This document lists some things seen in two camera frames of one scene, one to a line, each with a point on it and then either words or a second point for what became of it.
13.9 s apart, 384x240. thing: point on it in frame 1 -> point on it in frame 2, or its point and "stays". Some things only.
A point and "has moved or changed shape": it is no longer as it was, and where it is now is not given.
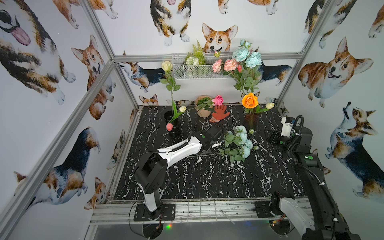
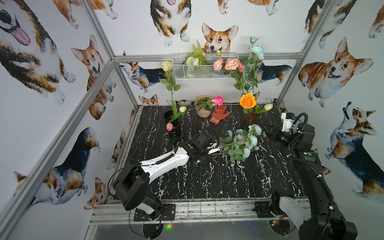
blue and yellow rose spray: (238, 136) has moved or changed shape
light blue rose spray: (235, 149) stays
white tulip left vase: (182, 109) stays
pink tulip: (169, 127) stays
